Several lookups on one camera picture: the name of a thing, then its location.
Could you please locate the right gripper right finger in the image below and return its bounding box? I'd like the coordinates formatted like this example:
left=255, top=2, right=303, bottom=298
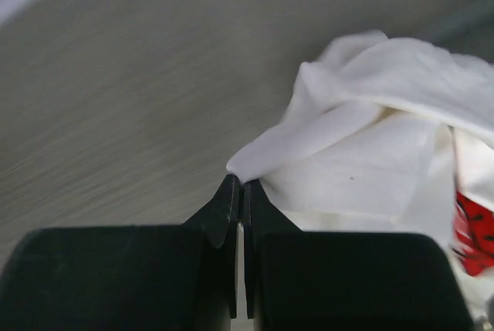
left=242, top=181, right=474, bottom=330

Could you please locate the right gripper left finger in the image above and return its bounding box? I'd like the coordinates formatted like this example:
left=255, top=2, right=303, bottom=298
left=1, top=175, right=239, bottom=330

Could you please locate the white Coca-Cola t-shirt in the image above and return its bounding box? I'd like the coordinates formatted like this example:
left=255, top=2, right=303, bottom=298
left=227, top=31, right=493, bottom=317

